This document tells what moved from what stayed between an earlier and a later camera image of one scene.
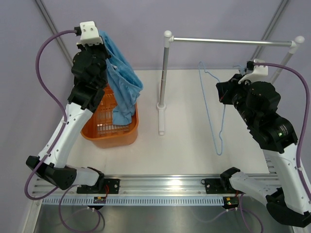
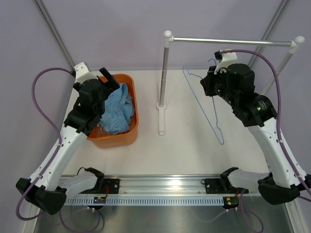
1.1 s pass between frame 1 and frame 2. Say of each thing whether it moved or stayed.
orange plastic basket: stayed
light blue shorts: moved
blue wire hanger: moved
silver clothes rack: stayed
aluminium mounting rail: stayed
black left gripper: moved
